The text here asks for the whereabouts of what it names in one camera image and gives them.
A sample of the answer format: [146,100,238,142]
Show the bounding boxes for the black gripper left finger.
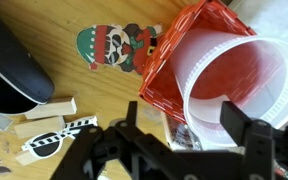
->
[49,100,198,180]

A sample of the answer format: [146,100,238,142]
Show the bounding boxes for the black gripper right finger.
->
[219,101,288,180]

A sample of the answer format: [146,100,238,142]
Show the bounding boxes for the clear plastic container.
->
[168,27,288,148]

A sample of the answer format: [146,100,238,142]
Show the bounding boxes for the white striped sunglasses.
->
[20,115,99,160]

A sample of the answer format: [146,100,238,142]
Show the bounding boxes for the medium wooden block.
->
[13,115,66,140]

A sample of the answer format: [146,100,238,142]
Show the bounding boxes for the small wooden block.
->
[15,149,40,167]

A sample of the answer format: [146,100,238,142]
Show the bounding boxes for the long wooden block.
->
[24,96,78,121]

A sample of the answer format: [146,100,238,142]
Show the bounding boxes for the clear plastic packet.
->
[162,112,204,152]

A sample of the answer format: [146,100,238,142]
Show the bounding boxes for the small grey square sticker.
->
[0,113,14,132]

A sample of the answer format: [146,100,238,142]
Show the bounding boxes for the navy glasses case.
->
[0,2,56,116]

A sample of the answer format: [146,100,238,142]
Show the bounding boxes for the christmas skull elf sticker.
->
[76,22,164,76]

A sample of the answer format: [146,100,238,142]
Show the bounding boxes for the orange woven basket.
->
[138,0,258,125]

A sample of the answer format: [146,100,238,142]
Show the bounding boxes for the white cloth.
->
[229,0,288,46]

